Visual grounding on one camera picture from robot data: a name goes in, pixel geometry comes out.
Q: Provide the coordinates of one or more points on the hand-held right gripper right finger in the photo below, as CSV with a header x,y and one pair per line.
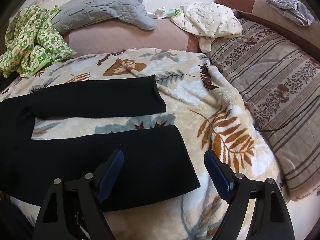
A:
x,y
220,175

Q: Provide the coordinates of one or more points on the grey quilted blanket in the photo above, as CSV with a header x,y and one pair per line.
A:
x,y
100,7

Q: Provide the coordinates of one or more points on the grey crumpled garment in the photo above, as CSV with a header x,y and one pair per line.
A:
x,y
290,7

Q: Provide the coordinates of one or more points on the cream printed cloth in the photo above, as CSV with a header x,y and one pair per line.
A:
x,y
210,20

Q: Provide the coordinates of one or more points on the leaf print fleece blanket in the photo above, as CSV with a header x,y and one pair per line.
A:
x,y
200,110

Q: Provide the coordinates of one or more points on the black pants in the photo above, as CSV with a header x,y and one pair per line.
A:
x,y
75,155

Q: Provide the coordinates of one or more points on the small white green cloth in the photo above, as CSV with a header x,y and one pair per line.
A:
x,y
162,12

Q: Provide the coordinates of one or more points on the pink bed mat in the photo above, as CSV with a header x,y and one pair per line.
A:
x,y
125,37

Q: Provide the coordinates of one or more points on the green patterned quilt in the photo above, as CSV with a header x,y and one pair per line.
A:
x,y
37,42

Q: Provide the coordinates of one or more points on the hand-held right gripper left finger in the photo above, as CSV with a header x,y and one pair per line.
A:
x,y
111,177

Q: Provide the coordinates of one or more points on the brown padded headboard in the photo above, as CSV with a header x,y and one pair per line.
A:
x,y
250,5

